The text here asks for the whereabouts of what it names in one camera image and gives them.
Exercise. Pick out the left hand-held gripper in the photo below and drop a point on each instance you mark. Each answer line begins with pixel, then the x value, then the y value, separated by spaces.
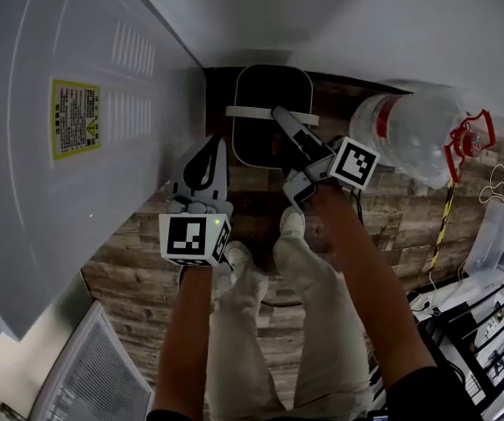
pixel 186 239

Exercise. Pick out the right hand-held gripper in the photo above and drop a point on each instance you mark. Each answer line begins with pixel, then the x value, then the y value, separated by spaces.
pixel 356 162

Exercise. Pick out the black waste bin white rim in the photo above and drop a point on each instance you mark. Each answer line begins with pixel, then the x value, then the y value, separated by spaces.
pixel 260 90

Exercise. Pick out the person's right forearm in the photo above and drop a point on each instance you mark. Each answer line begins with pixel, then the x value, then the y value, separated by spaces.
pixel 365 279

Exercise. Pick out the person's left forearm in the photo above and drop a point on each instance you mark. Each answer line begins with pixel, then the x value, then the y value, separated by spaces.
pixel 186 336

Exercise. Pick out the person's right hand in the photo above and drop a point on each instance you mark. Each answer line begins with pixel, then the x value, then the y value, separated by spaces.
pixel 276 143

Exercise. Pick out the person's left white shoe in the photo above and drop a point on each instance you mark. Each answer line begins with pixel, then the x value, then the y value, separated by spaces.
pixel 237 254

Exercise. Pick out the person's white shoe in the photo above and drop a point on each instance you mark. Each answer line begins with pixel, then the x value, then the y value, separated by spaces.
pixel 292 222
pixel 237 254

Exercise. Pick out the person's right white shoe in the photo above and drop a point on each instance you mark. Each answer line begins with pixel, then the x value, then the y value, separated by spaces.
pixel 292 222

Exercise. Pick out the white water dispenser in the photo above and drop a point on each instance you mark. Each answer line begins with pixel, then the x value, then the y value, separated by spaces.
pixel 58 191

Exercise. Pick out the person's beige trousers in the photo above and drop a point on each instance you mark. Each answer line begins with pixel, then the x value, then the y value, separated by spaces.
pixel 313 323

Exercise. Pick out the yellow black hazard tape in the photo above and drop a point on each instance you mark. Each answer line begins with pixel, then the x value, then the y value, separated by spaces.
pixel 442 226

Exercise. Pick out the white slatted cabinet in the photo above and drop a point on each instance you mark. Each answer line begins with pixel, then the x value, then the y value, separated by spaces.
pixel 98 366

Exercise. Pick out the clear plastic storage box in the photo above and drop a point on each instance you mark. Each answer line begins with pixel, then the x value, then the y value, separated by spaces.
pixel 497 239

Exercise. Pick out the grey-brown door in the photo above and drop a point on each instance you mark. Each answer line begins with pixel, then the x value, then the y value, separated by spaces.
pixel 6 366

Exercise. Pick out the black metal rack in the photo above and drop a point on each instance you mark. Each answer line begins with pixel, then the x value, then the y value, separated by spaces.
pixel 488 336

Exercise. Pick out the person's black shirt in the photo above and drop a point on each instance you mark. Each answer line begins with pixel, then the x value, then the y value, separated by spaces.
pixel 431 397

